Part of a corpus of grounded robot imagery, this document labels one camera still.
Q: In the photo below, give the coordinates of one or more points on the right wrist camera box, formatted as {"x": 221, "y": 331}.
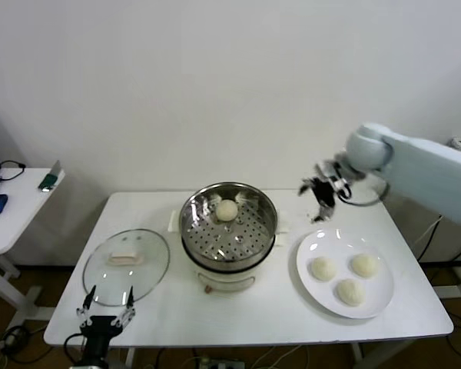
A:
{"x": 327, "y": 170}

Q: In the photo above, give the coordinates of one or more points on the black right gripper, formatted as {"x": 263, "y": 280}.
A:
{"x": 326, "y": 192}

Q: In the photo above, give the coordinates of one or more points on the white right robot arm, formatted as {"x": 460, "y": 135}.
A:
{"x": 426, "y": 169}

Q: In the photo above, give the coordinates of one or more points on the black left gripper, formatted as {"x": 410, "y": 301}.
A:
{"x": 100, "y": 326}

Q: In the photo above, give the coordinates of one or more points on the white side table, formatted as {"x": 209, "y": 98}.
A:
{"x": 19, "y": 203}

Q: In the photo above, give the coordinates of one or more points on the grey floor power strip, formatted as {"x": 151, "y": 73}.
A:
{"x": 223, "y": 363}

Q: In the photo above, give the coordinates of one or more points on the round glass pot lid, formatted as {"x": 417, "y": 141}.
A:
{"x": 150, "y": 246}

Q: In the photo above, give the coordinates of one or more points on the white steamed baozi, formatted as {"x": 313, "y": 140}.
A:
{"x": 226, "y": 210}
{"x": 365, "y": 265}
{"x": 323, "y": 268}
{"x": 350, "y": 292}

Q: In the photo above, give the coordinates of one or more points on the large white plate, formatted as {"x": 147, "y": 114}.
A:
{"x": 311, "y": 292}

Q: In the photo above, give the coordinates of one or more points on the white electric cooker base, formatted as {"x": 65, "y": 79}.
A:
{"x": 223, "y": 280}

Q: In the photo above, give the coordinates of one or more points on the perforated steel steamer basket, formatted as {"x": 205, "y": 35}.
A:
{"x": 238, "y": 234}

